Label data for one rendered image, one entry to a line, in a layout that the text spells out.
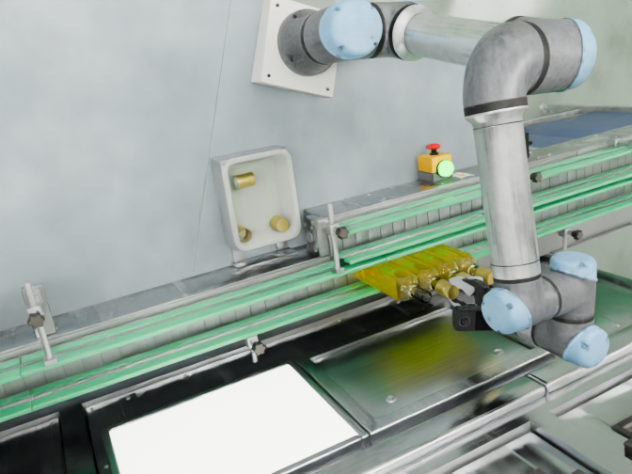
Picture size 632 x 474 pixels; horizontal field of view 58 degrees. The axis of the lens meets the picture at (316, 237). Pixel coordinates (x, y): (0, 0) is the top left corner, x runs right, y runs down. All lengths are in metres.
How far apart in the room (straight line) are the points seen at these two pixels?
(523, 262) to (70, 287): 0.97
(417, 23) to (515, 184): 0.46
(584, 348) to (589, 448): 0.17
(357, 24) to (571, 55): 0.44
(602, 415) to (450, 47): 0.75
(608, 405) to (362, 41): 0.86
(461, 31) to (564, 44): 0.22
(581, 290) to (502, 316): 0.16
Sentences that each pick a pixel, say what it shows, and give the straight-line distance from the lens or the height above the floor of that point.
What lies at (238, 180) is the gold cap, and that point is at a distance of 1.37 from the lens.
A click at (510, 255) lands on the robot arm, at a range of 0.94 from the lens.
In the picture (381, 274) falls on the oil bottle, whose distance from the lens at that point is 1.36.
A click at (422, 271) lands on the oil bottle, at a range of 1.35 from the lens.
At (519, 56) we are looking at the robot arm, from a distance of 0.94.
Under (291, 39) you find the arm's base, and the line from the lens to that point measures 1.35.
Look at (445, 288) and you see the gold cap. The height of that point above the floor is 1.15.
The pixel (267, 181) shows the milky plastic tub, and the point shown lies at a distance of 1.44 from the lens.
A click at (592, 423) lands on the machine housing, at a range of 1.21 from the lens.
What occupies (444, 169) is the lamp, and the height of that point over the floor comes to 0.85.
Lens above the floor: 2.09
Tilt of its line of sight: 60 degrees down
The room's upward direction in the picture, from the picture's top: 116 degrees clockwise
